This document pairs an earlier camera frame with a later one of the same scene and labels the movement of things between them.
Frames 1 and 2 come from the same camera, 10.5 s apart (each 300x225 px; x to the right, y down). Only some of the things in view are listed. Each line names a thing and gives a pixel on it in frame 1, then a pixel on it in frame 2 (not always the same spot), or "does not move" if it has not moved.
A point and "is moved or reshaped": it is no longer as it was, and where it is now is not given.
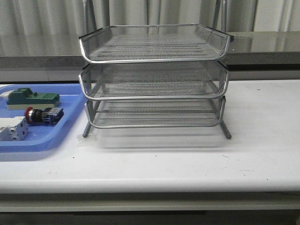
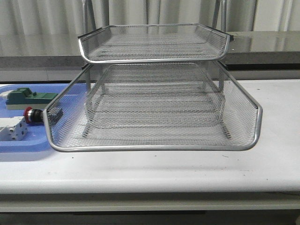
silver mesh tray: [155, 113] does not move
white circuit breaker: [14, 128] does not move
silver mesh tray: [153, 80] is moved or reshaped
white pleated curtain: [65, 17] does not move
